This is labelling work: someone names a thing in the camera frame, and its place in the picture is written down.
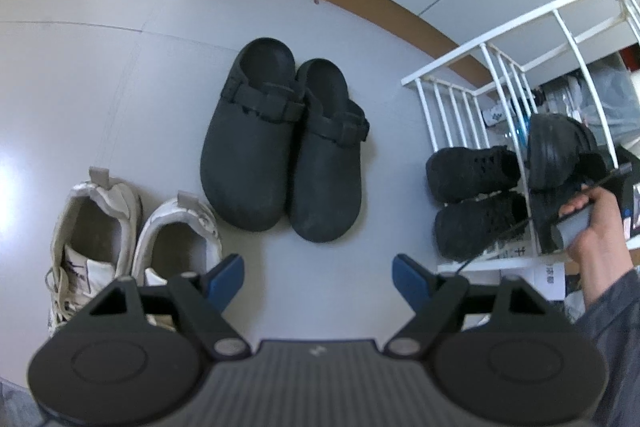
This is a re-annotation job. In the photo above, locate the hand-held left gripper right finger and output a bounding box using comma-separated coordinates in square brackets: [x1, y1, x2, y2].
[385, 253, 566, 360]

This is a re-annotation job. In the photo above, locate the black perforated strap clog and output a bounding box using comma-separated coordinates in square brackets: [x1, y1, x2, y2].
[425, 146, 523, 202]
[433, 189, 531, 260]

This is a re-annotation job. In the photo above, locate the white metal shoe rack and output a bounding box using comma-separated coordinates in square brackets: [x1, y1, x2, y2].
[401, 0, 640, 275]

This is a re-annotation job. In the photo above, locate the dark grey suede clog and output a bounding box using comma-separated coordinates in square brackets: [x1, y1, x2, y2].
[200, 38, 307, 233]
[287, 58, 372, 244]

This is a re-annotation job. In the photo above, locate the person's right forearm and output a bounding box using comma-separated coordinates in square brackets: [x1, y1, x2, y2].
[570, 257, 640, 427]

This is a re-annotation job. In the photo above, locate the grey cloth bundle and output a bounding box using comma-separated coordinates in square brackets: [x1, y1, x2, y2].
[575, 57, 640, 142]

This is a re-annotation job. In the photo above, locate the person's right hand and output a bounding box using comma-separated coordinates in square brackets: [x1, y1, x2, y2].
[557, 188, 633, 304]

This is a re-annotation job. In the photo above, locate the white printed sneaker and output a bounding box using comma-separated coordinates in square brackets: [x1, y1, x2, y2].
[131, 191, 224, 333]
[46, 167, 144, 338]

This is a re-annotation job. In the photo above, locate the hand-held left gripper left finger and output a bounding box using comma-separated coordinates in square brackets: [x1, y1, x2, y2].
[75, 254, 246, 360]

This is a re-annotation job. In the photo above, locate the black cable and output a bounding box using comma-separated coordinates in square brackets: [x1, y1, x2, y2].
[456, 202, 561, 273]

